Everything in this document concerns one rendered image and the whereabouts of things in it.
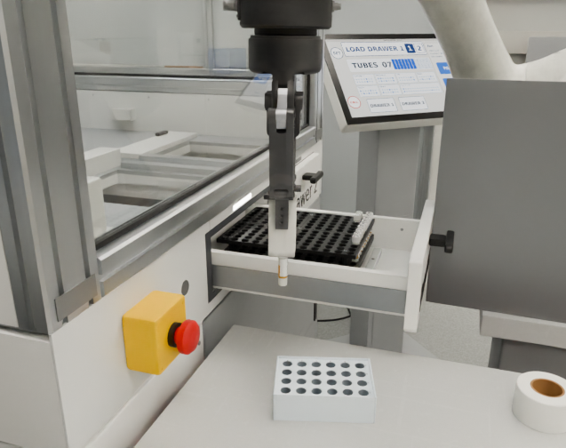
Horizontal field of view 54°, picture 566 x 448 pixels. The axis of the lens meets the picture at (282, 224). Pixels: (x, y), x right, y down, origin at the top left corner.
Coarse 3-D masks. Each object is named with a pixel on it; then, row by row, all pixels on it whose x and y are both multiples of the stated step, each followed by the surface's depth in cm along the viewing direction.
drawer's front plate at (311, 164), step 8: (304, 160) 127; (312, 160) 128; (296, 168) 119; (304, 168) 122; (312, 168) 129; (296, 184) 117; (304, 184) 123; (312, 184) 130; (296, 192) 118; (304, 192) 124; (312, 192) 131; (312, 200) 132
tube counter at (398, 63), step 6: (384, 60) 167; (390, 60) 168; (396, 60) 169; (402, 60) 170; (408, 60) 171; (414, 60) 172; (420, 60) 173; (426, 60) 173; (384, 66) 167; (390, 66) 167; (396, 66) 168; (402, 66) 169; (408, 66) 170; (414, 66) 171; (420, 66) 172; (426, 66) 172; (432, 66) 173
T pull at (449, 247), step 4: (448, 232) 86; (452, 232) 86; (432, 236) 85; (436, 236) 85; (440, 236) 85; (444, 236) 85; (448, 236) 84; (452, 236) 85; (432, 240) 84; (436, 240) 84; (440, 240) 84; (444, 240) 83; (448, 240) 83; (452, 240) 83; (432, 244) 84; (436, 244) 84; (440, 244) 84; (444, 244) 84; (448, 244) 81; (452, 244) 82; (444, 248) 81; (448, 248) 81; (452, 248) 81; (448, 252) 81
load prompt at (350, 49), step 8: (344, 48) 164; (352, 48) 165; (360, 48) 166; (368, 48) 167; (376, 48) 168; (384, 48) 170; (392, 48) 171; (400, 48) 172; (408, 48) 173; (416, 48) 174; (424, 48) 175; (352, 56) 164
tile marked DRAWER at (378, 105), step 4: (368, 100) 159; (372, 100) 160; (376, 100) 160; (380, 100) 161; (384, 100) 161; (388, 100) 162; (392, 100) 162; (368, 104) 159; (372, 104) 159; (376, 104) 160; (380, 104) 160; (384, 104) 161; (388, 104) 161; (392, 104) 162; (372, 108) 159; (376, 108) 159; (380, 108) 160; (384, 108) 160; (388, 108) 161; (392, 108) 161; (396, 108) 162; (372, 112) 158; (376, 112) 159; (380, 112) 159
